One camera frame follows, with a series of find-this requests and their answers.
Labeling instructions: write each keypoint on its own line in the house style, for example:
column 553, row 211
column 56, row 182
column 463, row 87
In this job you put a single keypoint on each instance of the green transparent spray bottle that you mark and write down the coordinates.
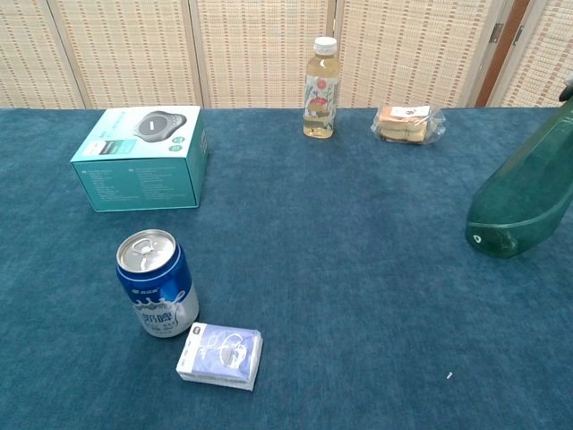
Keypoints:
column 524, row 192

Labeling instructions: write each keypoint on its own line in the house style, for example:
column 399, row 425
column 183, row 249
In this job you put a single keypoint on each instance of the yellow tea bottle white cap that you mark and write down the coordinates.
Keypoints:
column 321, row 94

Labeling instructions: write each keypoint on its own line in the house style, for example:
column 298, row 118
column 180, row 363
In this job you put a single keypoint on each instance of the blue carpet table cover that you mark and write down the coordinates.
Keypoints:
column 336, row 269

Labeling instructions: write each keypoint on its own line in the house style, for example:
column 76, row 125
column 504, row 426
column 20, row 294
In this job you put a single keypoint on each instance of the teal speaker product box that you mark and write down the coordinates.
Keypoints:
column 143, row 179

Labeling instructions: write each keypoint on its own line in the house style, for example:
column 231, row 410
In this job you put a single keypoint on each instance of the blue white drink can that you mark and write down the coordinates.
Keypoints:
column 156, row 286

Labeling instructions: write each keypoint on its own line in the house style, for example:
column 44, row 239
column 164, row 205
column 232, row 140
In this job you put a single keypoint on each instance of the plastic wrapped bread slices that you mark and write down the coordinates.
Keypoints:
column 405, row 125

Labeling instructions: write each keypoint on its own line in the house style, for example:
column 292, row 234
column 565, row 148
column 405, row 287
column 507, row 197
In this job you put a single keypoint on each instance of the purple white tissue pack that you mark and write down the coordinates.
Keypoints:
column 221, row 356

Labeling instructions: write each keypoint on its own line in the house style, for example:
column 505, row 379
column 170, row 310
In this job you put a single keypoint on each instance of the black screen hinge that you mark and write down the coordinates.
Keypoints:
column 495, row 32
column 518, row 35

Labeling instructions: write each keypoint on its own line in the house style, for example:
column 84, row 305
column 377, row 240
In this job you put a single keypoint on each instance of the bamboo folding screen light frame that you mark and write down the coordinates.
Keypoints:
column 250, row 54

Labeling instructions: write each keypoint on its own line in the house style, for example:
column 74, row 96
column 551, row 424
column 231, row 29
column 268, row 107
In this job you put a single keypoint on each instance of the bamboo screen with brown post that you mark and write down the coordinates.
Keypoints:
column 544, row 58

